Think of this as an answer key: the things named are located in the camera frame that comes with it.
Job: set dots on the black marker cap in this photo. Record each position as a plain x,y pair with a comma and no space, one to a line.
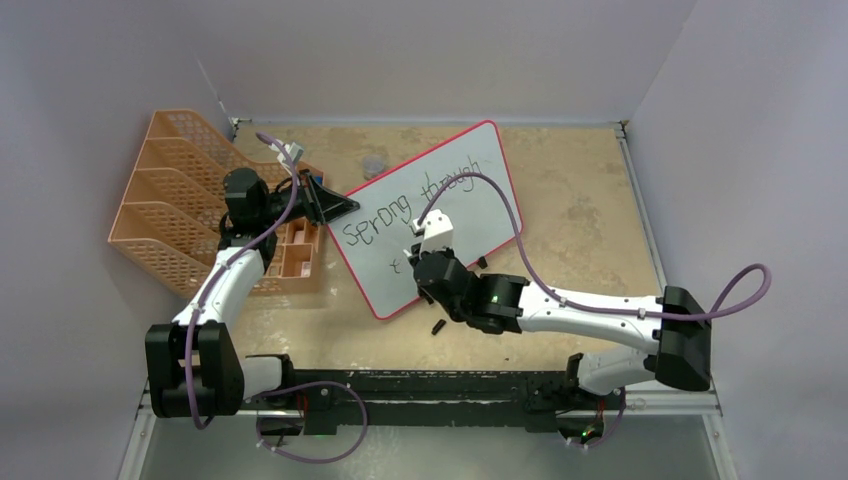
440,324

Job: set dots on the clear jar of clips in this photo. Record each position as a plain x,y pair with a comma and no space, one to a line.
374,165

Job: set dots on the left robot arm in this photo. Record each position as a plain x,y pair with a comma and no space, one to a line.
193,368

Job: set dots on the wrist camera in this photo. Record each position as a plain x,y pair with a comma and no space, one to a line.
433,233
290,154

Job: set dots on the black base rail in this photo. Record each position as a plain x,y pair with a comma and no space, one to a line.
535,401

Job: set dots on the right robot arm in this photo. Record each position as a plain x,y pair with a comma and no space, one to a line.
654,338

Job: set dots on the red-framed whiteboard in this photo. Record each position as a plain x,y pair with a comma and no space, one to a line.
469,178

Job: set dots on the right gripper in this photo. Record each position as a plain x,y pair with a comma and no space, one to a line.
416,254

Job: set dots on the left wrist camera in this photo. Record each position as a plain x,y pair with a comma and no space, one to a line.
290,154

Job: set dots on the orange plastic file organizer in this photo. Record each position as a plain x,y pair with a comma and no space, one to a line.
168,219

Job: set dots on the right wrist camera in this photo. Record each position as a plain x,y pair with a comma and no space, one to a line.
433,233

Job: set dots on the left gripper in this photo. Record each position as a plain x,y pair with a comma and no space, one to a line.
320,205

